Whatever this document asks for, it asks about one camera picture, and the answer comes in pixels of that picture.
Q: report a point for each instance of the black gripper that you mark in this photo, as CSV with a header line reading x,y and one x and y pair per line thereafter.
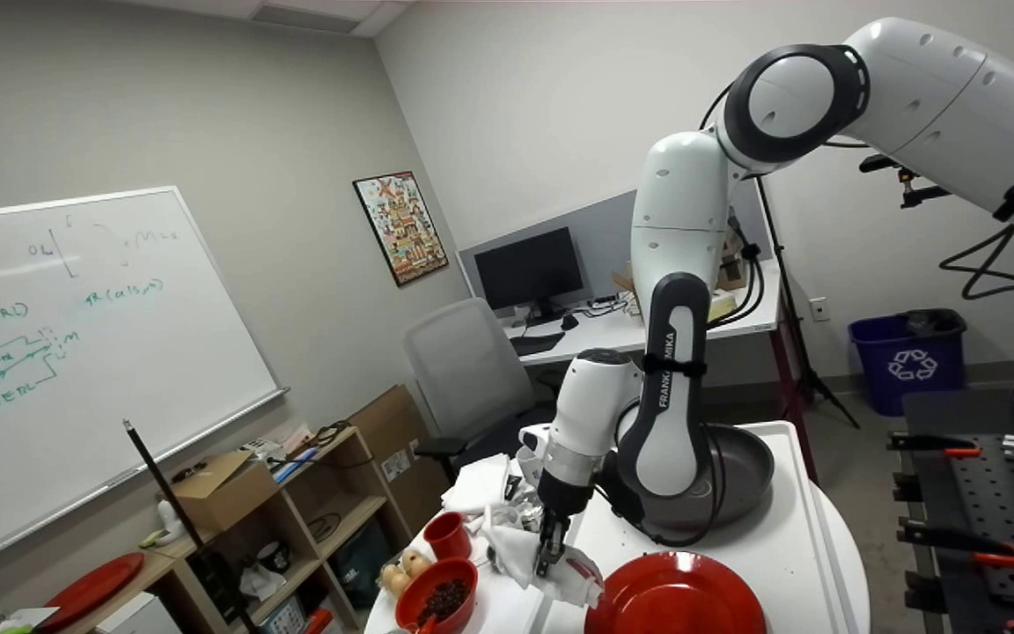
x,y
562,501

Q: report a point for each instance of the white cloth with red stripes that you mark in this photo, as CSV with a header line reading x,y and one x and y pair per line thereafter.
x,y
511,552

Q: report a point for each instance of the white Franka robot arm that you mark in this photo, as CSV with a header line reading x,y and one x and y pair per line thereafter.
x,y
678,200

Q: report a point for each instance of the red plate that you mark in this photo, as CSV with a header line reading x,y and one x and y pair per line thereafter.
x,y
678,601

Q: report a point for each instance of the plain white napkin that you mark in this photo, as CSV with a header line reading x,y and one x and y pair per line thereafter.
x,y
478,485

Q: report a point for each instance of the white mug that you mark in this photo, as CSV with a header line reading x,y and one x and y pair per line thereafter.
x,y
529,448

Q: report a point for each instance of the red cup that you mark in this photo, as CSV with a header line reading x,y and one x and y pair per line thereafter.
x,y
450,538

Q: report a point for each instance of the red bowl with dark contents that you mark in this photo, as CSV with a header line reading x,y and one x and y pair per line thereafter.
x,y
440,598

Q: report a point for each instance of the beige round food piece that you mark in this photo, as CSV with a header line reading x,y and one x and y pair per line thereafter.
x,y
394,578
414,564

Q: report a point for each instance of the black keyboard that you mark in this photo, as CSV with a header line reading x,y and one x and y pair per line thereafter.
x,y
537,343

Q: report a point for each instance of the grey office chair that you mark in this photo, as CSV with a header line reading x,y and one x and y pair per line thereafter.
x,y
460,363

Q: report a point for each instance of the dark frying pan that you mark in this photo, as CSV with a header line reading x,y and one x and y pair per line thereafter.
x,y
744,471

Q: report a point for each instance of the white office desk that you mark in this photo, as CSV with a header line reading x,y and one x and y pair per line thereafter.
x,y
596,336

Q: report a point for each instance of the wooden shelf unit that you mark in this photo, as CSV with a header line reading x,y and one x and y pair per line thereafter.
x,y
319,497

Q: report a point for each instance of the black computer monitor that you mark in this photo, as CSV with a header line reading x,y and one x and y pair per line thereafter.
x,y
526,268

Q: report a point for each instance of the black tripod stand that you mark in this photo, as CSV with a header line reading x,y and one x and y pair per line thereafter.
x,y
808,373

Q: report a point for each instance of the flat brown cardboard box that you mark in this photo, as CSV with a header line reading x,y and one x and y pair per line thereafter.
x,y
219,490

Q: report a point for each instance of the framed colourful poster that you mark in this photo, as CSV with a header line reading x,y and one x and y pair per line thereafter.
x,y
403,227

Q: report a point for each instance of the black thin pole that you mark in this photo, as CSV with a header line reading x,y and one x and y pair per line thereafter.
x,y
174,509

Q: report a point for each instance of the blue recycling bin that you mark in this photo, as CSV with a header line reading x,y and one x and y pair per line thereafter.
x,y
907,358

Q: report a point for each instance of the white container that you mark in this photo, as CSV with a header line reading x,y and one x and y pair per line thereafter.
x,y
138,618

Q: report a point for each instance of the black perforated board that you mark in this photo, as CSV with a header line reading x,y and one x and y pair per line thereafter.
x,y
1003,504

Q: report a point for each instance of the red round disc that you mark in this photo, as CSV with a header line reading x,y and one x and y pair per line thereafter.
x,y
90,589

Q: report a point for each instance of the whiteboard with green writing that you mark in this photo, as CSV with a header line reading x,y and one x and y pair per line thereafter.
x,y
97,355

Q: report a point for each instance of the black camera on boom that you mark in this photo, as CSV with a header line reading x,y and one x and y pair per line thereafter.
x,y
883,161

